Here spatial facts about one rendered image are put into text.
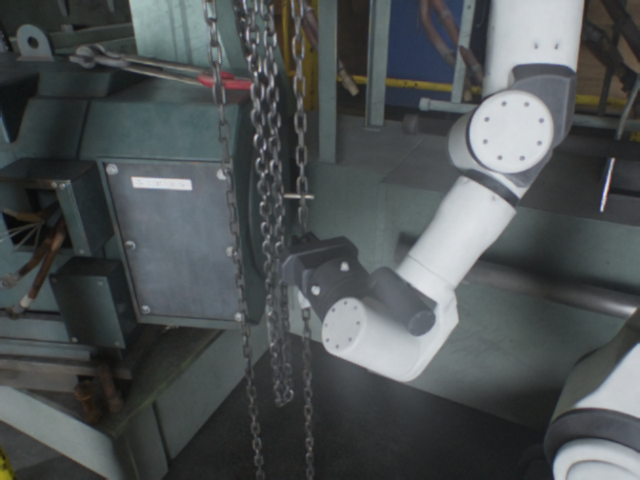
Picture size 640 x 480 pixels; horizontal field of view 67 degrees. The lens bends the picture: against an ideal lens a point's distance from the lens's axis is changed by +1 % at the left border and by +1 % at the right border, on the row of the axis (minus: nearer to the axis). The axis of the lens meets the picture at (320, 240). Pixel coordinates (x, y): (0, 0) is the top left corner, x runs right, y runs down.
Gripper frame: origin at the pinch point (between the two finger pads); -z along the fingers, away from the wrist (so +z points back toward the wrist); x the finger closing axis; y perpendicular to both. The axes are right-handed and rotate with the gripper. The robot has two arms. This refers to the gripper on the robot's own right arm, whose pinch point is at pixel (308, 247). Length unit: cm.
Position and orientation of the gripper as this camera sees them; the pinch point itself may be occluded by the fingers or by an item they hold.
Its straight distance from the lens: 74.0
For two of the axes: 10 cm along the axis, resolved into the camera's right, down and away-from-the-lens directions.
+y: -0.1, -8.7, -5.0
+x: 9.3, -1.9, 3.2
